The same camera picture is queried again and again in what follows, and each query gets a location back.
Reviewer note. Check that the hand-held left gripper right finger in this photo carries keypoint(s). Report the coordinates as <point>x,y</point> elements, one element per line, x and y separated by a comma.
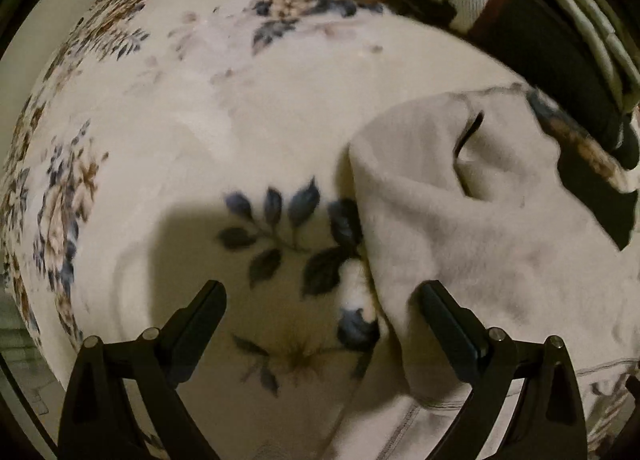
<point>450,325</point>

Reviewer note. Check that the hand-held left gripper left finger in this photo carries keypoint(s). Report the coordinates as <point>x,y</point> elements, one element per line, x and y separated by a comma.
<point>200,322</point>

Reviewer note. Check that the cream fleece garment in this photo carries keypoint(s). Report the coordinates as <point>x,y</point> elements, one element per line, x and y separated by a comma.
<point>475,220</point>

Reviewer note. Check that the floral printed blanket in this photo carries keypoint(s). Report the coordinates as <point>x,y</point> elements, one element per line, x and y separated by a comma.
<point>200,114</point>

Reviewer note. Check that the black and white patterned cloth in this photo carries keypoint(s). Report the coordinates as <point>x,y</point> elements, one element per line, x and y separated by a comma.
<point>500,14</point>

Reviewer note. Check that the white striped dark cloth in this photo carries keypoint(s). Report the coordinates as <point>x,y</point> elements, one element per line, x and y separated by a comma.
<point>585,4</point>

